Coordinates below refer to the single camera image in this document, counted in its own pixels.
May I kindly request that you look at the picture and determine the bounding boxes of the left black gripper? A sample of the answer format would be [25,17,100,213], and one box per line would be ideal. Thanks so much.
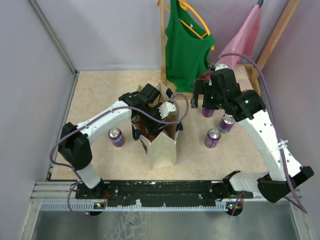
[141,102,170,136]

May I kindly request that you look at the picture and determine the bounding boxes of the beige canvas tote bag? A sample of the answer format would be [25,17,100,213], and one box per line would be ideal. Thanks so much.
[132,82,182,170]

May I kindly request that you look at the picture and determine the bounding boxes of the purple fanta can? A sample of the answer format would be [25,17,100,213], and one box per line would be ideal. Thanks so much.
[219,113,236,133]
[202,107,215,118]
[204,127,221,148]
[108,127,125,148]

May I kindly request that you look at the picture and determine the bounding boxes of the red Coke can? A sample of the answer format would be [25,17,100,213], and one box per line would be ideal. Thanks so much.
[147,134,157,142]

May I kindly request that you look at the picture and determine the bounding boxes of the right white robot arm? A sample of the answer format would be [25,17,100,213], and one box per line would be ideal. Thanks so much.
[190,68,314,203]

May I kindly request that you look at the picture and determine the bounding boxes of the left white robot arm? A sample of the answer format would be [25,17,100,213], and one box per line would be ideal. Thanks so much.
[58,83,166,199]

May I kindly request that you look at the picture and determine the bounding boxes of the green tank top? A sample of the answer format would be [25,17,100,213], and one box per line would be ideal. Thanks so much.
[165,0,216,93]

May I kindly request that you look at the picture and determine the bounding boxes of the pink shirt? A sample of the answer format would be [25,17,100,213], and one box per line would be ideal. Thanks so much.
[202,3,263,78]

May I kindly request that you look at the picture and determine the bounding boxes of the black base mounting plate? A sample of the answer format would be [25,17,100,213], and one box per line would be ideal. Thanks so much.
[75,180,240,207]

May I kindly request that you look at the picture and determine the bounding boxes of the yellow clothes hanger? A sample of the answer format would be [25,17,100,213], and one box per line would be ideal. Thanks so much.
[177,0,212,40]

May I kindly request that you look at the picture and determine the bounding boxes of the wooden clothes rack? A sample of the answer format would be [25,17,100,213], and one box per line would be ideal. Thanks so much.
[157,0,301,95]

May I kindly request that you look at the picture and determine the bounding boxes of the grey clothes hanger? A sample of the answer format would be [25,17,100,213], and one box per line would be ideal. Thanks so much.
[257,0,264,8]

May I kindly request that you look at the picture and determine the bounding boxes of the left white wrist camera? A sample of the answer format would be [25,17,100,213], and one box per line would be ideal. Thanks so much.
[158,101,179,120]

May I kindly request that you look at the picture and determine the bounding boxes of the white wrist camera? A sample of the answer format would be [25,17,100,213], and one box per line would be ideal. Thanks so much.
[158,101,179,120]
[214,64,229,72]

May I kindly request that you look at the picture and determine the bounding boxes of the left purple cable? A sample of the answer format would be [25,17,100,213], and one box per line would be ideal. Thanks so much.
[49,93,189,218]

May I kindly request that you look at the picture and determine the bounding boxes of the purple cable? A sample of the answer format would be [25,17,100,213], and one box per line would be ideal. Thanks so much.
[214,52,309,217]
[49,93,189,218]

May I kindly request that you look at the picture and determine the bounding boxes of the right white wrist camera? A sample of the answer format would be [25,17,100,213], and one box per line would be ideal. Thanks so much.
[214,64,229,72]

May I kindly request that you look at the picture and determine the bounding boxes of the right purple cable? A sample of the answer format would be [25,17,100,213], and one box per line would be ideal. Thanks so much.
[214,52,309,217]

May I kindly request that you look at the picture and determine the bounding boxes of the aluminium frame rail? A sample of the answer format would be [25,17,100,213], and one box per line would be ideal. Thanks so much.
[29,180,303,212]

